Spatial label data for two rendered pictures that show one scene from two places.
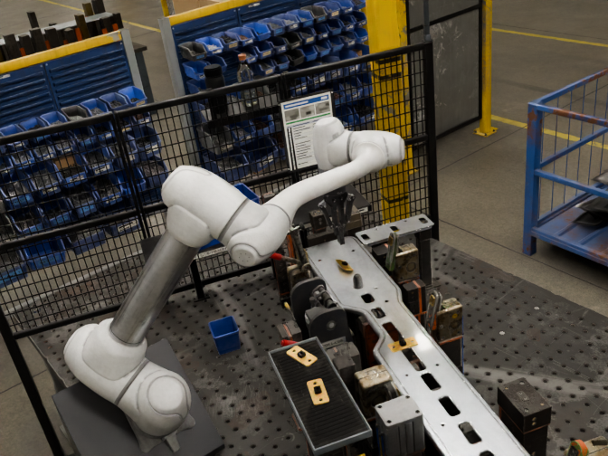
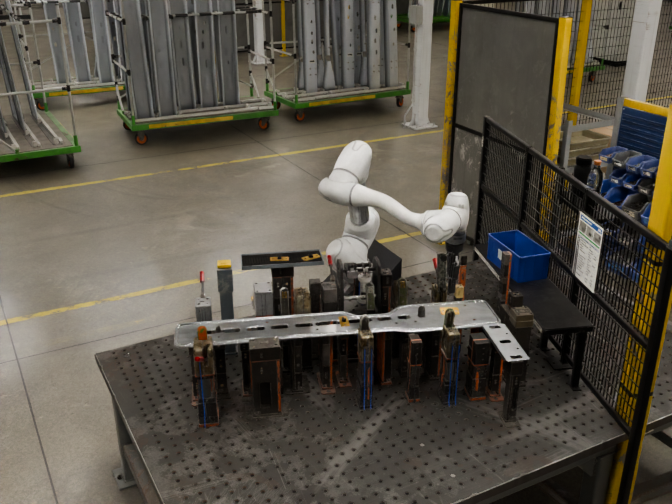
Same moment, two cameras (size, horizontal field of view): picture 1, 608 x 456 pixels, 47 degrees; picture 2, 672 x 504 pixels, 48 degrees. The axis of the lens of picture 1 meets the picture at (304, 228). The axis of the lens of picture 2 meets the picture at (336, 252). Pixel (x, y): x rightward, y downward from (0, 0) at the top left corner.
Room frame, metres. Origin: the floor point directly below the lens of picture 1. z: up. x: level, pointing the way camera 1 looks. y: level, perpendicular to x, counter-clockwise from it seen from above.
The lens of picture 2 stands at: (1.82, -3.04, 2.57)
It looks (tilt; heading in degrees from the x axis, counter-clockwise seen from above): 24 degrees down; 96
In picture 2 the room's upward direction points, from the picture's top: straight up
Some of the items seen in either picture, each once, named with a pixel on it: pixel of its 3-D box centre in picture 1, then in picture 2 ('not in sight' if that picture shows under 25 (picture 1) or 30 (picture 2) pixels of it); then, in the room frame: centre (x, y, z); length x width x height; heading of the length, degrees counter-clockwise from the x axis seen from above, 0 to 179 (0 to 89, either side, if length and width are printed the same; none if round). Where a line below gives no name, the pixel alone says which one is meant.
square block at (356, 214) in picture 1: (352, 250); (518, 347); (2.32, -0.18, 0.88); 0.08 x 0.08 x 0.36; 15
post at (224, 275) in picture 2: not in sight; (227, 309); (1.02, -0.04, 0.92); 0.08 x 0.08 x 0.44; 15
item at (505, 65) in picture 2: not in sight; (496, 146); (2.48, 2.56, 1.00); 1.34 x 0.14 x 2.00; 124
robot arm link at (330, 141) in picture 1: (333, 142); (455, 211); (2.02, -0.13, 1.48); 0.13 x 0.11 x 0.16; 65
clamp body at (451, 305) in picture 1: (447, 348); (365, 368); (1.68, -0.39, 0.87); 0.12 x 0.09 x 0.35; 105
